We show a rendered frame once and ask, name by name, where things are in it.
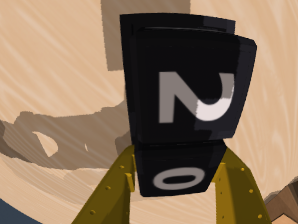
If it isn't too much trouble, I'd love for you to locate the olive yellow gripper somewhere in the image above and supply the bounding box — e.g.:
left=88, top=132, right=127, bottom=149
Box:
left=71, top=145, right=272, bottom=224

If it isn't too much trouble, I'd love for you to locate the black calendar cube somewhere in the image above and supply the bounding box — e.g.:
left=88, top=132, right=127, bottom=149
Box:
left=134, top=125, right=227, bottom=197
left=129, top=26, right=257, bottom=143

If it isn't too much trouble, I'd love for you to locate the open brown cardboard box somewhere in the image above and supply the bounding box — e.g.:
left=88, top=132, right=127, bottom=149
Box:
left=265, top=181, right=298, bottom=224

